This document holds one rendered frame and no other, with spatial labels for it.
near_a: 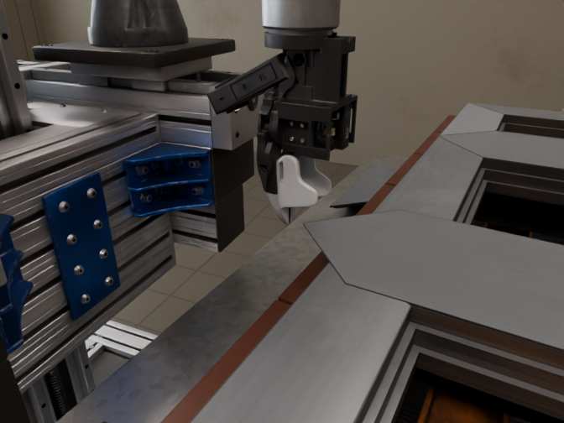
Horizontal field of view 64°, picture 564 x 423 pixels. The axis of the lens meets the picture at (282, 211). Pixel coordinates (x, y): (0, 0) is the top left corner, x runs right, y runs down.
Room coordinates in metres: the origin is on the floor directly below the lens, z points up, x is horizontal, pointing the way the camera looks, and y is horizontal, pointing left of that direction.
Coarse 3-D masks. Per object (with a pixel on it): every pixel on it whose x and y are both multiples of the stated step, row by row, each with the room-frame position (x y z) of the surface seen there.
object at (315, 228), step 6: (306, 222) 0.47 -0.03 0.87; (312, 222) 0.47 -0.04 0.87; (318, 222) 0.47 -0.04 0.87; (324, 222) 0.47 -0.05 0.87; (330, 222) 0.47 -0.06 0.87; (306, 228) 0.45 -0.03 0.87; (312, 228) 0.45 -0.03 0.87; (318, 228) 0.45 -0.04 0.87; (324, 228) 0.45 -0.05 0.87; (312, 234) 0.44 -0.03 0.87; (318, 234) 0.44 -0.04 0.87
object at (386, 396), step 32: (512, 128) 0.98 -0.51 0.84; (544, 128) 0.95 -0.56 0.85; (480, 192) 0.64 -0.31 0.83; (512, 192) 0.67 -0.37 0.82; (544, 192) 0.64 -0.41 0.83; (416, 320) 0.31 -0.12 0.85; (448, 320) 0.30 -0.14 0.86; (416, 352) 0.30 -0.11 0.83; (448, 352) 0.29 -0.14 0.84; (480, 352) 0.28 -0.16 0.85; (512, 352) 0.28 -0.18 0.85; (544, 352) 0.27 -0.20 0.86; (384, 384) 0.24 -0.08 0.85; (480, 384) 0.27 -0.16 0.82; (512, 384) 0.26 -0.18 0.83; (544, 384) 0.26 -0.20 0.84; (384, 416) 0.23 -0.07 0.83
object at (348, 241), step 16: (336, 224) 0.46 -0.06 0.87; (352, 224) 0.46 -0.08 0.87; (368, 224) 0.46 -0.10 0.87; (384, 224) 0.46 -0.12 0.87; (320, 240) 0.43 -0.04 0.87; (336, 240) 0.43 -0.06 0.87; (352, 240) 0.43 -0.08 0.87; (368, 240) 0.43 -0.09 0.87; (336, 256) 0.39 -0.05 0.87; (352, 256) 0.39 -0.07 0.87; (352, 272) 0.36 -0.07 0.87
